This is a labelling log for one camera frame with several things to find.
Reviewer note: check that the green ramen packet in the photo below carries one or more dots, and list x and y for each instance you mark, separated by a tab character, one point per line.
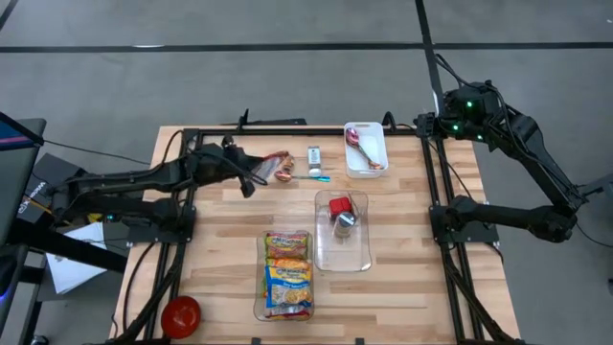
286	244

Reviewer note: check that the blue ramen packet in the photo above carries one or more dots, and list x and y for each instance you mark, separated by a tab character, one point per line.
288	287

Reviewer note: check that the dark red ramen packet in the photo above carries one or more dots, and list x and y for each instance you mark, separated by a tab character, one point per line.
268	165

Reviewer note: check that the red lid spice jar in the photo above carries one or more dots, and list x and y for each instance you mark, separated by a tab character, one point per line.
340	206

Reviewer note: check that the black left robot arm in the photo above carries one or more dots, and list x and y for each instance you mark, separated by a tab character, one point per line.
134	176

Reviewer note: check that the white shaker bottle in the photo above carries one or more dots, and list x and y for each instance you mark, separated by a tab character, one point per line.
314	157

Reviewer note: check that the black box white lettering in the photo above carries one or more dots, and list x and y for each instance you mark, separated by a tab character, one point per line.
52	165

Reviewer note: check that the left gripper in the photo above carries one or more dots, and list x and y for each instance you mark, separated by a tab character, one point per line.
220	165

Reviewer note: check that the black monitor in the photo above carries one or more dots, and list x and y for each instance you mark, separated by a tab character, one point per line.
14	182

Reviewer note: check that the black metal beam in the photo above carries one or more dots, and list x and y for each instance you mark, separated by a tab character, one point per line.
72	249

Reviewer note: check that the rose gold spoon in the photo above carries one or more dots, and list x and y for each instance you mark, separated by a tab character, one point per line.
366	154
378	166

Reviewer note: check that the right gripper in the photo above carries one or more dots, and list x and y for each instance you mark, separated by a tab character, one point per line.
469	115

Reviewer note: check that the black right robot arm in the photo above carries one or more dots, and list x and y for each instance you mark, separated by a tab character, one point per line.
527	215

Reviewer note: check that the white paper sheet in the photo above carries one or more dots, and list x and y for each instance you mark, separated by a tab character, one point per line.
72	275

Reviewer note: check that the glass spice jar white label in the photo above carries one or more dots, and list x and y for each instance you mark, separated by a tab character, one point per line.
345	220

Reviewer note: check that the red bowl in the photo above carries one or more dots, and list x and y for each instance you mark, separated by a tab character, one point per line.
181	317

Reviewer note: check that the white plastic bin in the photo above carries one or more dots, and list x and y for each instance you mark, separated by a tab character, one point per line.
378	139

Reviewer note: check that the clear plastic bin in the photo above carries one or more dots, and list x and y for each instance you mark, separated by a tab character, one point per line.
257	278
345	256

